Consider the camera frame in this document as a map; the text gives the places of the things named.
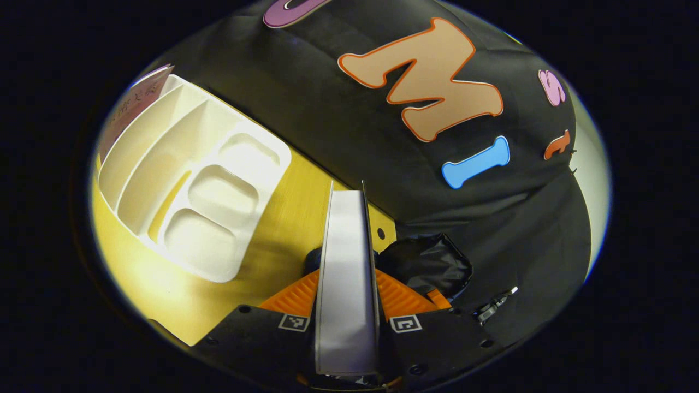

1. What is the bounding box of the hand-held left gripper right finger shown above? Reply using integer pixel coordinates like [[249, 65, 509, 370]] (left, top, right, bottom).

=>
[[375, 269, 514, 390]]

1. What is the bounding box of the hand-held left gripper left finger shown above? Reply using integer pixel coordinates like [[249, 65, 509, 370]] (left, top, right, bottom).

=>
[[194, 269, 320, 384]]

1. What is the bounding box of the blue schoolbag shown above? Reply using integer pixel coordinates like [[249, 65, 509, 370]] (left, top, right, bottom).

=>
[[303, 232, 475, 312]]

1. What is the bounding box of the grey cover book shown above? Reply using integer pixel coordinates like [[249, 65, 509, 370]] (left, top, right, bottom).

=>
[[314, 180, 382, 377]]

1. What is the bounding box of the white plastic bookshelf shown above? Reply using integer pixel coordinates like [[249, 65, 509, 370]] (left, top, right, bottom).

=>
[[97, 74, 293, 283]]

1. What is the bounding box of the pink cover book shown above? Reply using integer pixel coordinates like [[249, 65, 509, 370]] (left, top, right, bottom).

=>
[[98, 64, 175, 164]]

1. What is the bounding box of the silver metal clip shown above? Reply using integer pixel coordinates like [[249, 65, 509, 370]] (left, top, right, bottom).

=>
[[473, 286, 518, 324]]

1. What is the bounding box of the black backdrop cloth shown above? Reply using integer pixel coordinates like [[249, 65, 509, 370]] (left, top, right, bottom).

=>
[[137, 0, 593, 350]]

